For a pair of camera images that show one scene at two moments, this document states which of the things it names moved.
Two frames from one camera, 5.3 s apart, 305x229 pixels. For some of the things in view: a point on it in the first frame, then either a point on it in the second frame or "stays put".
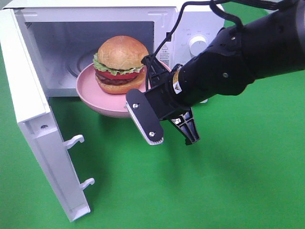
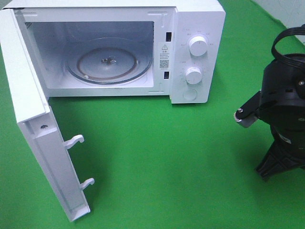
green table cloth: x=247 y=171 stays put
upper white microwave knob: x=197 y=45 stays put
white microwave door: x=33 y=112 stays put
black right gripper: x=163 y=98 to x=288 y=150
